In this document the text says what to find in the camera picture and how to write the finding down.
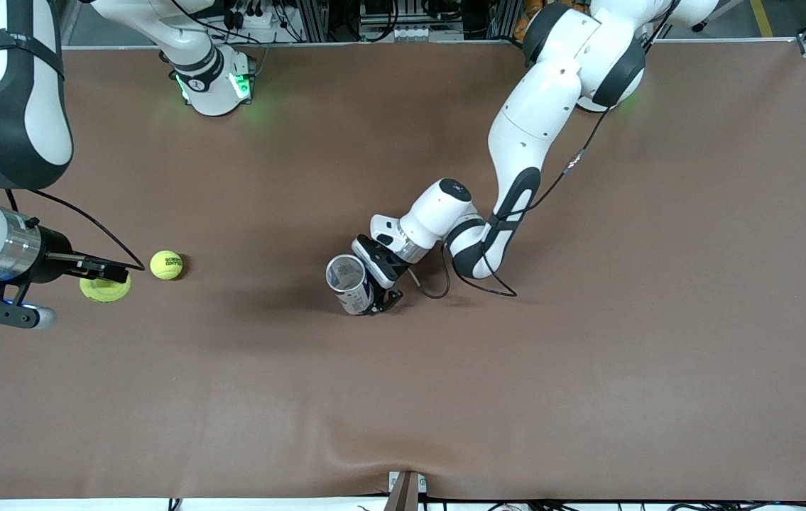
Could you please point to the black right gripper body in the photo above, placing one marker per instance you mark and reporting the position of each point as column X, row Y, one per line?
column 56, row 255

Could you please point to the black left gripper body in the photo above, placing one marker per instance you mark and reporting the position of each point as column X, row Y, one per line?
column 383, row 270

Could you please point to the yellow-green tennis ball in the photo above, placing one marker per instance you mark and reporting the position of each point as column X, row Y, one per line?
column 166, row 265
column 104, row 292

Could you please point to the white blue tennis ball can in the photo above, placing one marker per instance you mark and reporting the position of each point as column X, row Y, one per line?
column 346, row 280

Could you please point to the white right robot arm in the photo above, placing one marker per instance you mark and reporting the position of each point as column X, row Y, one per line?
column 19, row 106

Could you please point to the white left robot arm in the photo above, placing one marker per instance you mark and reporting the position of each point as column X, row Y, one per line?
column 537, row 113

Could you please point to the brown table mat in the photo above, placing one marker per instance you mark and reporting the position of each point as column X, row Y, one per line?
column 402, row 390

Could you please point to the white socket strip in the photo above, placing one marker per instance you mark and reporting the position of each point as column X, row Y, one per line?
column 413, row 33

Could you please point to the black control equipment rack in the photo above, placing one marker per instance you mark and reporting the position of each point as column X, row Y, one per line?
column 374, row 11

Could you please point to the white power strip with plugs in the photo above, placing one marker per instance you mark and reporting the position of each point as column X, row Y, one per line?
column 250, row 18

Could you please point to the orange packaged goods pile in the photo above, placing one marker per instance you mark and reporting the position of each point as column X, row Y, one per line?
column 520, row 30

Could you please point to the grey stand leg with caster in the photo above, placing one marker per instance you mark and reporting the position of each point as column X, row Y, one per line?
column 697, row 26

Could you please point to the metal table clamp bracket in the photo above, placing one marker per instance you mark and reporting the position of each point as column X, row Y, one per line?
column 406, row 493

